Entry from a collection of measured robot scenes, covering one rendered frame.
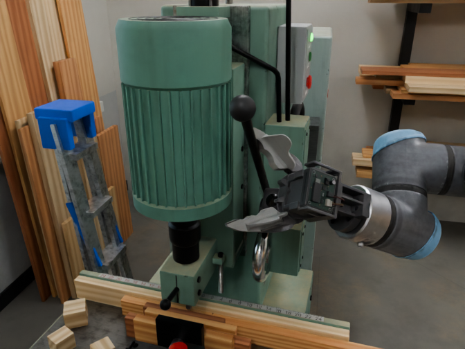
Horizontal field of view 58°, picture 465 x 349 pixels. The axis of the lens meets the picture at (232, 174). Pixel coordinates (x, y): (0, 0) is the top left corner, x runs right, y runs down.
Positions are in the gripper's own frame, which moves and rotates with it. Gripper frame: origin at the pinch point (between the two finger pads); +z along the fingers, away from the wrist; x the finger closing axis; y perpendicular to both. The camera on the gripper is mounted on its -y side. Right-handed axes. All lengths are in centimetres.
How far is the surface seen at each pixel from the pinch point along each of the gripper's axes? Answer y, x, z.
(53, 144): -110, -26, 25
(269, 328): -20.8, 20.1, -23.7
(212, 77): 1.1, -12.6, 6.8
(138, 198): -16.3, 3.8, 8.8
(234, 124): -12.9, -13.9, -4.2
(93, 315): -46, 25, 5
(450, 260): -124, -38, -214
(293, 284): -46, 8, -45
